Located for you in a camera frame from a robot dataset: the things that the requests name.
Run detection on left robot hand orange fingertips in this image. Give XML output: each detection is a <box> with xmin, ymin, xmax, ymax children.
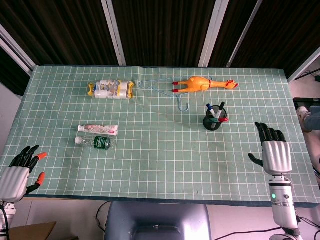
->
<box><xmin>0</xmin><ymin>144</ymin><xmax>48</xmax><ymax>204</ymax></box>

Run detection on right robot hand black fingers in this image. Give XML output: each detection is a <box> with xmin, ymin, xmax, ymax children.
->
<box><xmin>247</xmin><ymin>121</ymin><xmax>293</xmax><ymax>176</ymax></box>

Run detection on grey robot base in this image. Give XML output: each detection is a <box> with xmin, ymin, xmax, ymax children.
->
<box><xmin>104</xmin><ymin>201</ymin><xmax>213</xmax><ymax>240</ymax></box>

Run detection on black pen holder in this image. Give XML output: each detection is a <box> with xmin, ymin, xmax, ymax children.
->
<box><xmin>202</xmin><ymin>106</ymin><xmax>228</xmax><ymax>131</ymax></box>

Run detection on white marker black cap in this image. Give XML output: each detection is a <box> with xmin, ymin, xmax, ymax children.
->
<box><xmin>216</xmin><ymin>101</ymin><xmax>226</xmax><ymax>119</ymax></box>

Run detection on white marker blue cap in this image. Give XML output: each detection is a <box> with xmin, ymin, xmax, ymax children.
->
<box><xmin>206</xmin><ymin>104</ymin><xmax>218</xmax><ymax>119</ymax></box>

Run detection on white shoe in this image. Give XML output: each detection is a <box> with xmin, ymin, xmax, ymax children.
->
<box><xmin>296</xmin><ymin>106</ymin><xmax>311</xmax><ymax>131</ymax></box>

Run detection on person leg in jeans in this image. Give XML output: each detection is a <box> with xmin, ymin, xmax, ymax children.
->
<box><xmin>302</xmin><ymin>105</ymin><xmax>320</xmax><ymax>133</ymax></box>

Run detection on brown cardboard box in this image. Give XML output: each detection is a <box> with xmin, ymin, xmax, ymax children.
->
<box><xmin>8</xmin><ymin>221</ymin><xmax>80</xmax><ymax>240</ymax></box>

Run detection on black stand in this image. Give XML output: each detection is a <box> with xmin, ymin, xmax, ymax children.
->
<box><xmin>292</xmin><ymin>96</ymin><xmax>320</xmax><ymax>115</ymax></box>

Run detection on clear bottle green label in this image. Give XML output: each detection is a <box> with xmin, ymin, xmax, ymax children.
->
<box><xmin>74</xmin><ymin>135</ymin><xmax>116</xmax><ymax>151</ymax></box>

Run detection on white toothpaste tube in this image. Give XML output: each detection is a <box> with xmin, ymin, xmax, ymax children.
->
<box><xmin>77</xmin><ymin>124</ymin><xmax>119</xmax><ymax>136</ymax></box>

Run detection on yellow rubber chicken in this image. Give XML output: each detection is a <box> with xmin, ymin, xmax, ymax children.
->
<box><xmin>171</xmin><ymin>76</ymin><xmax>239</xmax><ymax>94</ymax></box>

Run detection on green checked tablecloth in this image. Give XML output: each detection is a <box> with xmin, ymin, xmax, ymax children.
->
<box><xmin>0</xmin><ymin>64</ymin><xmax>320</xmax><ymax>209</ymax></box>

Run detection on pack of white rolls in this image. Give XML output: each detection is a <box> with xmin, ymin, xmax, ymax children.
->
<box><xmin>87</xmin><ymin>79</ymin><xmax>137</xmax><ymax>100</ymax></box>

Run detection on black cable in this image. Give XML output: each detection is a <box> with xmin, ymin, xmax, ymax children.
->
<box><xmin>95</xmin><ymin>201</ymin><xmax>111</xmax><ymax>232</ymax></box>
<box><xmin>212</xmin><ymin>217</ymin><xmax>320</xmax><ymax>240</ymax></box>

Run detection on white metal frame post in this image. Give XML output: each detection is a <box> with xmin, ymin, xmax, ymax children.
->
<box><xmin>0</xmin><ymin>23</ymin><xmax>35</xmax><ymax>76</ymax></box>
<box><xmin>287</xmin><ymin>46</ymin><xmax>320</xmax><ymax>83</ymax></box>
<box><xmin>198</xmin><ymin>0</ymin><xmax>230</xmax><ymax>68</ymax></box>
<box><xmin>225</xmin><ymin>0</ymin><xmax>264</xmax><ymax>68</ymax></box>
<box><xmin>100</xmin><ymin>0</ymin><xmax>127</xmax><ymax>66</ymax></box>

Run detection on blue wire hanger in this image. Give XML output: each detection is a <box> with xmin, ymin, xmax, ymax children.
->
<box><xmin>138</xmin><ymin>75</ymin><xmax>213</xmax><ymax>112</ymax></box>

